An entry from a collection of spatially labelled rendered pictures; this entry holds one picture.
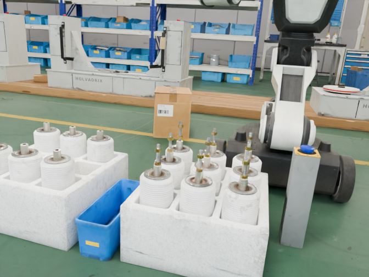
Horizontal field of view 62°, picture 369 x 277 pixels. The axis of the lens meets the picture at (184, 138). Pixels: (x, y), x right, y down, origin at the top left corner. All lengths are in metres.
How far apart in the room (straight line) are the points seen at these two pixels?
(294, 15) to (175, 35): 1.85
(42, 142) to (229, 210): 0.77
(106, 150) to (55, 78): 2.45
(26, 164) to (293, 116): 0.92
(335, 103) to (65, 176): 2.39
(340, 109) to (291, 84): 1.64
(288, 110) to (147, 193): 0.64
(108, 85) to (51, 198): 2.36
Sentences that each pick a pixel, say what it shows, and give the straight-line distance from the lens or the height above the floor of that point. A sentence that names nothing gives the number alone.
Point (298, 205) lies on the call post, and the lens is 1.03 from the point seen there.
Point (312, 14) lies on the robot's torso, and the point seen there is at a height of 0.73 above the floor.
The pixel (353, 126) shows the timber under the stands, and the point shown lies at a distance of 2.92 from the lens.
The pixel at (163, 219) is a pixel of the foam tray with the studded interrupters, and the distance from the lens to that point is 0.83.
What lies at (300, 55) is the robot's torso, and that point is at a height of 0.59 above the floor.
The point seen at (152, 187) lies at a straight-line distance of 0.84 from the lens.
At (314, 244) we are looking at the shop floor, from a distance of 1.15.
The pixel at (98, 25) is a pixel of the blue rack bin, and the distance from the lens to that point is 6.30.
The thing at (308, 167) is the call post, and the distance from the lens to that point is 0.99.
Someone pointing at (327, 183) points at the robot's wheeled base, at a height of 0.10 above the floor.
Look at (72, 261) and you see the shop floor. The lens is 0.99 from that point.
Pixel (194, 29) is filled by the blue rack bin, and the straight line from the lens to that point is 5.63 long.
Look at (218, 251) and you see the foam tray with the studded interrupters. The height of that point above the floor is 0.10.
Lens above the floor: 0.60
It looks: 17 degrees down
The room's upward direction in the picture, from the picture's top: 4 degrees clockwise
